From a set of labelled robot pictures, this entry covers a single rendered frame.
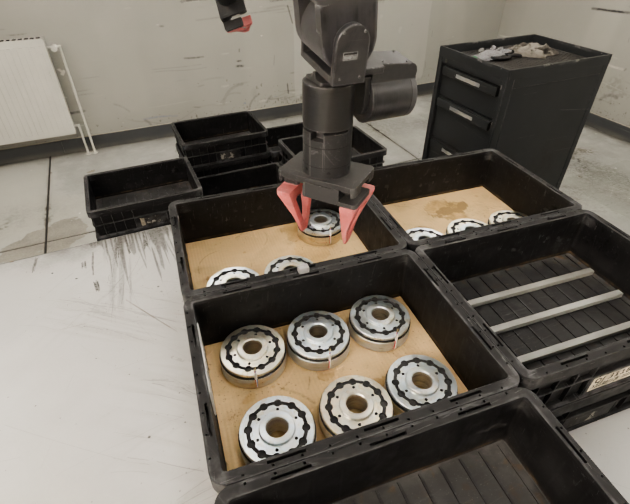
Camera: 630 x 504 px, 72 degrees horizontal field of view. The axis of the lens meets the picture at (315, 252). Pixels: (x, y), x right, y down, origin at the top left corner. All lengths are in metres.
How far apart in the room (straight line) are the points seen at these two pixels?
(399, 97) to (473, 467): 0.48
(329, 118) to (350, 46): 0.08
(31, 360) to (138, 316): 0.21
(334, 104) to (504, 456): 0.50
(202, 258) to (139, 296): 0.22
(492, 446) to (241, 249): 0.59
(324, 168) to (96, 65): 3.12
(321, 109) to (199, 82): 3.19
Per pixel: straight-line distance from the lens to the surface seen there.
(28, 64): 3.45
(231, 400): 0.69
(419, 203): 1.12
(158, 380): 0.91
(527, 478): 0.69
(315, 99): 0.48
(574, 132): 2.55
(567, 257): 1.06
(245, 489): 0.52
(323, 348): 0.70
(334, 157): 0.50
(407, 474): 0.64
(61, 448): 0.90
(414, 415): 0.57
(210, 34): 3.60
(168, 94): 3.63
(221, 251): 0.95
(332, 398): 0.65
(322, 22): 0.43
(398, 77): 0.52
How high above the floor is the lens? 1.40
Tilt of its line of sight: 38 degrees down
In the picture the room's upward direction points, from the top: straight up
